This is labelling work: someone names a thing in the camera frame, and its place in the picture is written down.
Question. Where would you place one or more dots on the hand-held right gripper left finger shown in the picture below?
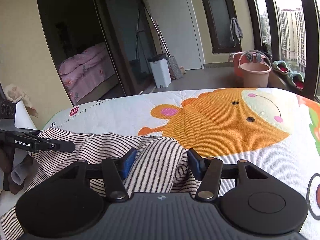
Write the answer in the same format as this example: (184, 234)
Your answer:
(129, 163)

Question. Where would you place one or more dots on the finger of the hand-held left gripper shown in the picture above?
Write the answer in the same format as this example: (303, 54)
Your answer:
(62, 146)

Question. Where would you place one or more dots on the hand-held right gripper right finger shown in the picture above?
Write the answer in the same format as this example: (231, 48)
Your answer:
(194, 163)

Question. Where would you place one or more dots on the striped long-sleeve shirt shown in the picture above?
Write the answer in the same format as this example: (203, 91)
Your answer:
(160, 155)

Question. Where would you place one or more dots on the person's left hand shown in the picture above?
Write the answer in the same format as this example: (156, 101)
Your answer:
(20, 172)

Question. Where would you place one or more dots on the white box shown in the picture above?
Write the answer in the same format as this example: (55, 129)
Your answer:
(22, 120)

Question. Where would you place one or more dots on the beige crumpled cloth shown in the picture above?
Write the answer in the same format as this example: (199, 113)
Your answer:
(17, 93)

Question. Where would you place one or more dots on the cartoon printed play mat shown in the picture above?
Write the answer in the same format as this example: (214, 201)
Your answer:
(225, 125)

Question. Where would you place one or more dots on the pink bed quilt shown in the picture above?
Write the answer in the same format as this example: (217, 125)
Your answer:
(85, 67)

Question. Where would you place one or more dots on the white mop bucket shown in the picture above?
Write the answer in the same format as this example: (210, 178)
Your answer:
(160, 72)

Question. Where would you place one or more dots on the flat mop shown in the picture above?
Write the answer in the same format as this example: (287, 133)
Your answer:
(175, 67)

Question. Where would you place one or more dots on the pink plastic bucket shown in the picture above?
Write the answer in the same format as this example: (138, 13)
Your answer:
(255, 76)

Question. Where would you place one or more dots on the red plastic basin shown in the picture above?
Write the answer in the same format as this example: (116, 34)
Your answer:
(236, 65)

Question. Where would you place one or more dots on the small grey rag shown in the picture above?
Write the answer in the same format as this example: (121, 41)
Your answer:
(252, 57)

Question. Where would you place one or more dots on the green knitted slipper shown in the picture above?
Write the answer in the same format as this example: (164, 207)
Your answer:
(296, 80)
(281, 67)

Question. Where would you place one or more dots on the dark cloth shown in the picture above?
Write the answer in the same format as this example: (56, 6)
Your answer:
(266, 48)

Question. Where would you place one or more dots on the grey hanging towel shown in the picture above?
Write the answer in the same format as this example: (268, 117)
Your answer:
(236, 31)

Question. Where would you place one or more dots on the white door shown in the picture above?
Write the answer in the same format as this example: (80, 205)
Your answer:
(180, 25)

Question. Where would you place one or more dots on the dark framed frosted window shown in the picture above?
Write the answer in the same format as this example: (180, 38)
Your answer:
(220, 17)

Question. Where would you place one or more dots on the dark sliding door frame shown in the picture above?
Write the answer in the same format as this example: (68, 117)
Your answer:
(110, 42)

